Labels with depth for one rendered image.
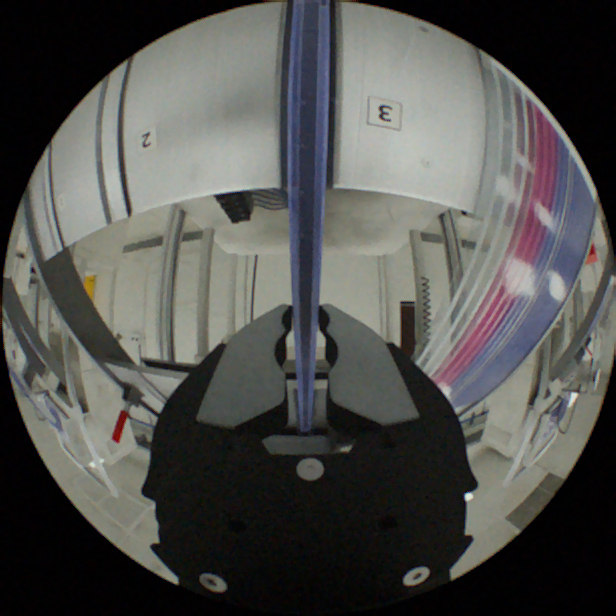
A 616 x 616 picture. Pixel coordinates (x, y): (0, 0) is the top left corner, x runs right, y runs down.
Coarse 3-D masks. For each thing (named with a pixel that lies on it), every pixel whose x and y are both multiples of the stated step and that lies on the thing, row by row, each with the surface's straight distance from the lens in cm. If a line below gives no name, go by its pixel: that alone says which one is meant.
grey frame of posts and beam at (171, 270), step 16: (176, 208) 63; (176, 224) 60; (448, 224) 64; (176, 240) 59; (448, 240) 63; (160, 256) 59; (176, 256) 59; (448, 256) 62; (160, 272) 58; (176, 272) 58; (448, 272) 62; (160, 288) 57; (160, 352) 56
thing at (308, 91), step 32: (320, 0) 12; (320, 32) 10; (320, 64) 9; (288, 96) 9; (320, 96) 9; (288, 128) 8; (320, 128) 8; (288, 160) 8; (320, 160) 8; (288, 192) 9; (320, 192) 9; (320, 224) 9; (320, 256) 10
